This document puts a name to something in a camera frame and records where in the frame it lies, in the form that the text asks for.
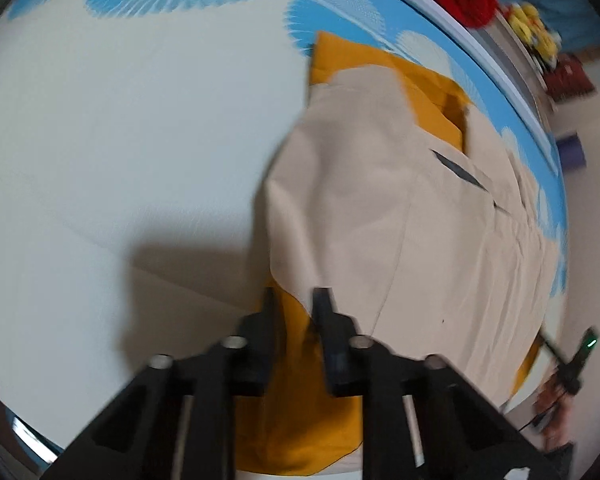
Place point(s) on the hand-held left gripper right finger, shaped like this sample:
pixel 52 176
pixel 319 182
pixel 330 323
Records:
pixel 330 330

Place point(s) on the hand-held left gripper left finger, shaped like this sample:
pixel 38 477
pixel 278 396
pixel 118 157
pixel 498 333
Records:
pixel 269 320

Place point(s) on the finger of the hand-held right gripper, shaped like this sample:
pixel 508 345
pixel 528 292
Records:
pixel 552 347

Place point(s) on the beige and yellow hooded robe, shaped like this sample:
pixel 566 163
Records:
pixel 380 210

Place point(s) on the person's right forearm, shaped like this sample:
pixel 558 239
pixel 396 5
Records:
pixel 555 412

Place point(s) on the purple box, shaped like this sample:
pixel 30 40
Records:
pixel 571 152

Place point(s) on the blue patterned bed sheet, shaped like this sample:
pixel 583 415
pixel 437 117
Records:
pixel 105 160

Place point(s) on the dark red cushion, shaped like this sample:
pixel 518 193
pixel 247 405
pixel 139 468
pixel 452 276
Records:
pixel 570 77

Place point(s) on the blue curtain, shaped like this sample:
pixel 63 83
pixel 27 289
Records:
pixel 555 0

